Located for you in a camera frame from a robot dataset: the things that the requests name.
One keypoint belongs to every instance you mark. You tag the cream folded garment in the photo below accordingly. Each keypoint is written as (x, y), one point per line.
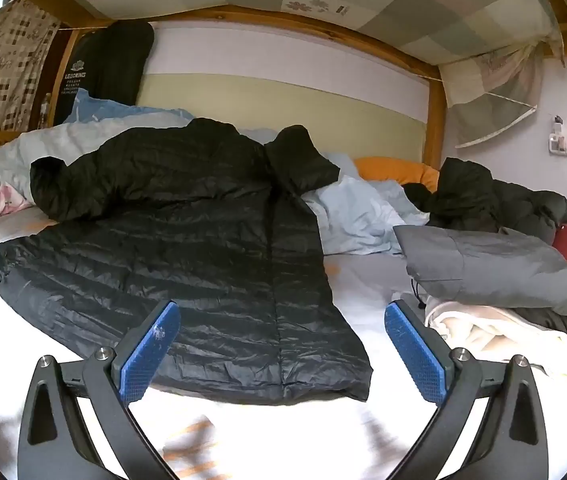
(494, 334)

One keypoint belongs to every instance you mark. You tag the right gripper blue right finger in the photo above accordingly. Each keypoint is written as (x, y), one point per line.
(423, 351)

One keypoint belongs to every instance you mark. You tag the light blue grey duvet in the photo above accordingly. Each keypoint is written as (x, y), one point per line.
(354, 216)

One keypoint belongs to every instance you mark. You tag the blue pillow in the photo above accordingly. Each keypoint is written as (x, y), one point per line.
(88, 109)

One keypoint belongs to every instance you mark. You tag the wooden bed frame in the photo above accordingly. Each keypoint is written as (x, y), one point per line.
(74, 14)

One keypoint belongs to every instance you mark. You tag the black coat pile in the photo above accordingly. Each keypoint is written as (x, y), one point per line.
(469, 198)

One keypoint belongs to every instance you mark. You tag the black puffer down jacket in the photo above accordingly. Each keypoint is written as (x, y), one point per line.
(212, 220)

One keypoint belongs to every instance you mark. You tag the orange pillow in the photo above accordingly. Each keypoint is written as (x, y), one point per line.
(379, 168)

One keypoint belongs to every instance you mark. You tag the wall power socket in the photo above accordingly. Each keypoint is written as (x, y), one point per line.
(557, 139)

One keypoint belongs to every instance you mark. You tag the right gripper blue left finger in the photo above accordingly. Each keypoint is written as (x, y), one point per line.
(141, 351)

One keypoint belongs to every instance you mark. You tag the grey folded garment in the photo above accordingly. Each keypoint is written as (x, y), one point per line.
(507, 270)

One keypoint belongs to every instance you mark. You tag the checkered upper bunk mattress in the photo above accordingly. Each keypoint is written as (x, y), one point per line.
(489, 52)

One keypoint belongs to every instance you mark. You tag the black hanging garment bag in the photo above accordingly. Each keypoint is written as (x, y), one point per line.
(108, 64)

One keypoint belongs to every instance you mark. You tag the patterned beige curtain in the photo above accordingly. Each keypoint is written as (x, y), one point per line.
(26, 34)

